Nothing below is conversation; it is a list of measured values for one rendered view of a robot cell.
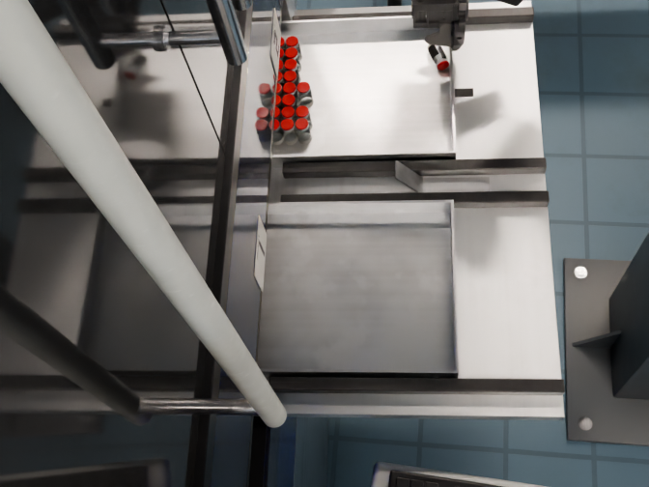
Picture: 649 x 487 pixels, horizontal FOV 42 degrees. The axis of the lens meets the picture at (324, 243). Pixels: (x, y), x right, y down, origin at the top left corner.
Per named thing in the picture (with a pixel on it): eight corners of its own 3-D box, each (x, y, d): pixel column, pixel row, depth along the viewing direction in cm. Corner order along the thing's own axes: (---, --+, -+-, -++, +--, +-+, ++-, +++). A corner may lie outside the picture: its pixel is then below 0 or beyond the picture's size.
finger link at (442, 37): (424, 49, 136) (424, 12, 128) (462, 47, 135) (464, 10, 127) (424, 65, 135) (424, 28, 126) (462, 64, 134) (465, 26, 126)
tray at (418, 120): (238, 169, 133) (234, 157, 130) (249, 36, 144) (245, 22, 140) (455, 163, 129) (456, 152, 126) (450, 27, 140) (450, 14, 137)
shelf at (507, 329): (215, 415, 119) (212, 413, 117) (250, 18, 148) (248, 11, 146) (562, 420, 114) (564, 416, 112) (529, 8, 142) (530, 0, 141)
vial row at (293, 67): (284, 145, 134) (279, 129, 130) (289, 52, 141) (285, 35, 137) (297, 145, 134) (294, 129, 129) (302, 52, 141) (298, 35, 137)
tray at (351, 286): (215, 377, 119) (210, 371, 116) (230, 213, 130) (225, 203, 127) (457, 380, 116) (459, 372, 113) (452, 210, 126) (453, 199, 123)
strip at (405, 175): (396, 196, 128) (395, 178, 123) (396, 179, 129) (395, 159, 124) (490, 194, 127) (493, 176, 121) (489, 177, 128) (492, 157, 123)
